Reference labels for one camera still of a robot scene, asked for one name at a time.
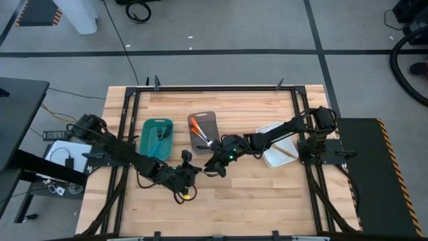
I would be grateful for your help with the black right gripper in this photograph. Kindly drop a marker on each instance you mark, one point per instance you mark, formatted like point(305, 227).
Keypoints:
point(232, 149)

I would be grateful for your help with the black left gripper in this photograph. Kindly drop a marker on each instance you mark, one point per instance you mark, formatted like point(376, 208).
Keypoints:
point(177, 177)

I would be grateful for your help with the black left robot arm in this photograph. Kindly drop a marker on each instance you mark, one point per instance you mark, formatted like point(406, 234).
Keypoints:
point(117, 150)

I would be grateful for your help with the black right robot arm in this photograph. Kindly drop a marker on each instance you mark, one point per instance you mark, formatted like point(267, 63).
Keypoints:
point(284, 130)

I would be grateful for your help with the grey translucent plastic bin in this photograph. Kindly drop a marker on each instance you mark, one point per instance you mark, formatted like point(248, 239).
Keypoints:
point(210, 124)

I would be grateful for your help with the white plastic bin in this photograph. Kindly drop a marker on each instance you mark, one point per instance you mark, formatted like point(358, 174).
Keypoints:
point(277, 160)

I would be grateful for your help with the teal plastic bin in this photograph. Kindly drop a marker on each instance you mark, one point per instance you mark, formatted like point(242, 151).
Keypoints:
point(148, 140)

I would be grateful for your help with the black table clamp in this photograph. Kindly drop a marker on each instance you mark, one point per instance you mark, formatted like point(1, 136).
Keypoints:
point(280, 84)
point(275, 236)
point(157, 236)
point(156, 83)

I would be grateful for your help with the silver aluminium bar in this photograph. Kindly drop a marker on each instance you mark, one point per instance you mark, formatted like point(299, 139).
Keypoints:
point(311, 238)
point(125, 239)

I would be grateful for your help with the white paper sheet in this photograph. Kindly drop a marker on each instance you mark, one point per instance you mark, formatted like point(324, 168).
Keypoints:
point(80, 152)

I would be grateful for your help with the black charger block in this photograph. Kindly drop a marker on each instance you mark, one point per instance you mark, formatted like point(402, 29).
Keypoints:
point(69, 163)

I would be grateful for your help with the black power adapter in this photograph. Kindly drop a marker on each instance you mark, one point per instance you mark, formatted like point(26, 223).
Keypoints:
point(55, 135)

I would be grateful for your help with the large hazard striped black platform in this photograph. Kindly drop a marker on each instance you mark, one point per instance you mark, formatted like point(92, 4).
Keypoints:
point(374, 184)

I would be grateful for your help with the black desk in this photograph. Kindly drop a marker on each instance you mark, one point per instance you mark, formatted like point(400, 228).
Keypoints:
point(20, 117)

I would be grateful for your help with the white pillar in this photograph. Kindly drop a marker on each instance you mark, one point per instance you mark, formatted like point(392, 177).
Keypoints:
point(78, 16)

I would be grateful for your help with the black shoe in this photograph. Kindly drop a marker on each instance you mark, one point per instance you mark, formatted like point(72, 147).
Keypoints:
point(418, 68)

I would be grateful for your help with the small hazard striped black mat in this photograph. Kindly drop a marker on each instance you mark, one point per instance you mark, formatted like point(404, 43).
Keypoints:
point(36, 11)

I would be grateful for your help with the black equipment case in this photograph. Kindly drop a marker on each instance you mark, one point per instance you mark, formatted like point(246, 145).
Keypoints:
point(414, 13)

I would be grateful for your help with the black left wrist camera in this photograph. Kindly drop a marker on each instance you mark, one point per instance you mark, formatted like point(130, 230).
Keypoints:
point(186, 156)

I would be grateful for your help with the black aluminium table frame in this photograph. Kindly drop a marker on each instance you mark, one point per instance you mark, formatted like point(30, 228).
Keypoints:
point(214, 89)

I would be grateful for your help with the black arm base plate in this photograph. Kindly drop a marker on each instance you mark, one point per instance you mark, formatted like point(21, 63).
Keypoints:
point(97, 155)
point(334, 147)

